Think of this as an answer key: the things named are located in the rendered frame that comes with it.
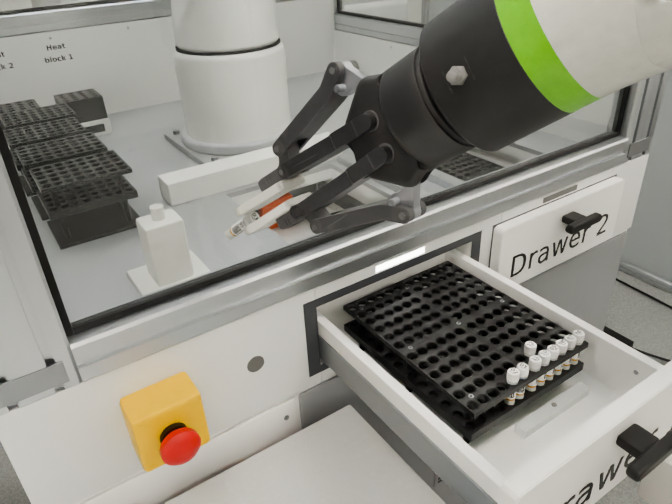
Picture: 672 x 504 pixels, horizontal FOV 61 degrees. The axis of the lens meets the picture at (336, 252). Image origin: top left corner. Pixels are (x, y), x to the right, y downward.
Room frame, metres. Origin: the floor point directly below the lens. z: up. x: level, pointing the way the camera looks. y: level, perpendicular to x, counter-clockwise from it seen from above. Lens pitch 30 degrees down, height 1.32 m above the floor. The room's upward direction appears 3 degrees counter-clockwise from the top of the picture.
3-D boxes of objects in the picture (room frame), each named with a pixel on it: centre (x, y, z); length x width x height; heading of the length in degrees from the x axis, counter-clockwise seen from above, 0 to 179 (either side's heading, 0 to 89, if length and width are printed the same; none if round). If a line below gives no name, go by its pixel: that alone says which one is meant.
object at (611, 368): (0.54, -0.13, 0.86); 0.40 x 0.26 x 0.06; 32
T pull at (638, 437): (0.34, -0.26, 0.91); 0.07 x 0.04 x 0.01; 122
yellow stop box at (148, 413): (0.42, 0.18, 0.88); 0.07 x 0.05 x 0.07; 122
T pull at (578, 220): (0.76, -0.37, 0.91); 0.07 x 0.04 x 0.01; 122
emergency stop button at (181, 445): (0.39, 0.16, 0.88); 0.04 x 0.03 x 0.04; 122
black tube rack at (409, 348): (0.53, -0.14, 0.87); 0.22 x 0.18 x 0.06; 32
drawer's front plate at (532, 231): (0.78, -0.35, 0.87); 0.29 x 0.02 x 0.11; 122
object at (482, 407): (0.44, -0.19, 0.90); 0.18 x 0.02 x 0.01; 122
